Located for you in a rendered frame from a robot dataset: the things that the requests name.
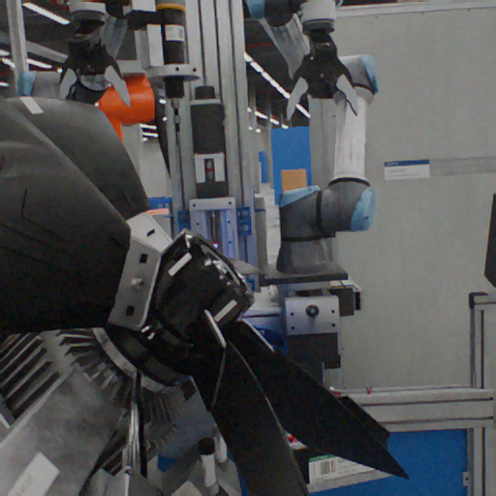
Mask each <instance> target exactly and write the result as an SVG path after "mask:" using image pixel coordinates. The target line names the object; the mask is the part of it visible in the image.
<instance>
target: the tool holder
mask: <svg viewBox="0 0 496 496"><path fill-rule="evenodd" d="M123 13H124V16H126V22H127V30H134V31H139V53H140V64H141V69H142V70H143V71H145V74H146V80H148V81H152V82H160V84H164V81H162V78H174V77H181V78H186V79H185V80H184V82H187V81H193V80H197V79H200V78H201V77H202V75H201V69H200V68H199V67H197V66H190V65H166V66H164V64H163V51H162V38H161V25H162V15H161V12H156V9H155V0H129V4H128V6H127V7H124V6H123Z"/></svg>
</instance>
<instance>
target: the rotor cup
mask: <svg viewBox="0 0 496 496"><path fill-rule="evenodd" d="M187 254H189V255H190V257H191V259H190V260H189V261H188V262H187V263H185V264H184V265H183V266H181V267H180V268H179V269H178V270H177V272H176V273H175V274H174V275H173V276H171V275H170V274H169V270H170V269H171V268H172V267H174V266H175V265H176V264H177V263H178V262H179V261H180V260H181V259H182V258H184V257H185V256H186V255H187ZM160 255H161V260H160V265H159V269H158V274H157V277H156V281H155V285H154V289H153V294H151V297H150V301H149V305H148V309H147V314H146V318H145V322H144V325H143V327H142V328H141V329H140V331H137V330H133V329H129V328H127V327H123V326H120V325H114V324H110V323H106V325H107V327H108V329H109V331H111V333H112V335H113V336H114V338H115V339H116V340H117V342H118V343H119V344H120V345H121V346H122V348H123V349H124V350H125V351H126V352H127V354H128V355H129V356H130V357H132V358H133V359H134V360H135V361H136V362H137V363H138V364H139V365H141V366H142V367H143V368H144V369H146V370H147V371H148V372H150V374H151V375H154V376H155V377H157V378H159V379H161V380H163V381H165V382H167V383H171V384H178V385H180V384H184V383H185V382H187V381H188V380H189V379H190V378H191V377H192V376H191V373H190V371H189V362H190V356H191V351H192V344H193V341H195V335H196V329H197V324H198V318H199V313H200V307H203V308H204V310H207V311H208V312H209V314H210V316H211V318H212V320H213V318H214V317H216V316H217V315H218V314H219V312H221V311H222V310H223V309H224V308H225V307H226V306H227V305H228V304H229V303H230V302H231V301H232V300H233V301H235V302H237V304H236V305H234V306H233V307H232V308H231V309H230V310H229V311H228V312H227V314H226V315H225V316H224V317H223V318H221V319H220V320H219V321H218V322H217V321H216V320H213V322H214V323H216V325H217V326H218V328H219V330H220V332H221V335H222V334H223V332H224V331H225V330H227V329H228V328H229V327H230V326H231V325H232V324H233V323H234V322H235V321H237V320H238V319H240V318H241V317H242V316H243V315H244V314H245V312H246V311H247V310H248V309H249V308H250V307H252V305H253V304H254V302H255V299H254V294H253V291H252V289H251V288H250V286H249V284H248V283H247V281H246V280H245V279H244V277H243V276H242V275H241V274H240V272H239V270H238V269H237V268H235V267H234V265H233V264H232V263H231V262H230V261H229V260H228V259H227V258H226V257H225V256H224V255H223V254H222V253H221V252H220V250H219V249H218V248H217V247H216V246H214V245H213V244H212V243H211V242H210V241H208V240H207V239H206V238H205V237H203V236H202V235H201V234H199V233H198V232H195V231H190V229H186V231H184V232H182V233H181V234H180V235H179V236H178V237H177V238H176V239H175V240H174V241H172V242H171V243H170V244H168V245H167V246H166V247H165V248H164V249H163V250H162V252H161V253H160ZM213 261H217V262H220V263H221V264H222V265H223V266H224V267H225V270H226V274H224V273H222V272H221V270H220V269H219V268H218V267H217V266H216V264H214V263H213Z"/></svg>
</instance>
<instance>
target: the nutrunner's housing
mask: <svg viewBox="0 0 496 496"><path fill-rule="evenodd" d="M156 12H161V15H162V25H161V38H162V51H163V64H164V66H166V65H185V55H184V50H185V39H184V26H183V14H184V11H182V10H180V9H174V8H166V9H160V10H157V11H156ZM185 79H186V78H185V77H165V78H162V81H164V85H165V94H166V95H165V97H166V98H168V99H171V98H180V99H183V97H185V91H184V90H185V89H184V80H185Z"/></svg>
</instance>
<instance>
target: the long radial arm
mask: <svg viewBox="0 0 496 496"><path fill-rule="evenodd" d="M121 416H122V414H121V412H120V411H119V410H118V409H117V408H116V407H115V406H114V405H113V404H112V403H110V402H109V401H108V400H107V399H106V398H105V397H104V396H103V395H102V393H101V392H100V391H98V389H97V388H96V387H95V386H94V385H93V384H92V383H89V382H88V380H87V379H86V378H85V377H84V376H83V375H81V374H80V372H79V371H78V370H77V369H76V368H73V367H71V368H69V369H68V370H67V371H66V373H65V374H64V375H63V376H62V377H61V378H60V379H58V380H57V381H56V382H55V383H54V384H53V385H52V386H51V387H49V388H48V389H47V390H46V391H45V393H44V394H43V395H42V396H41V397H40V398H39V399H38V400H37V401H35V402H34V403H33V404H32V405H31V406H30V407H28V408H27V409H26V410H25V411H24V413H23V414H22V415H21V416H20V417H19V418H18V419H17V420H16V421H15V422H14V423H13V424H12V426H11V427H10V428H8V429H7V430H5V432H4V433H3V434H2V435H1V436H0V496H79V495H80V493H81V490H82V489H83V487H84V483H85V482H86V481H87V480H88V478H89V476H90V474H91V473H93V470H94V468H95V466H96V464H97V462H98V461H99V459H100V457H101V455H102V453H103V450H104V449H105V447H106V445H107V443H108V441H109V439H110V437H112V435H113V432H114V430H115V428H116V427H117V425H118V423H119V421H120V420H121V418H122V417H121Z"/></svg>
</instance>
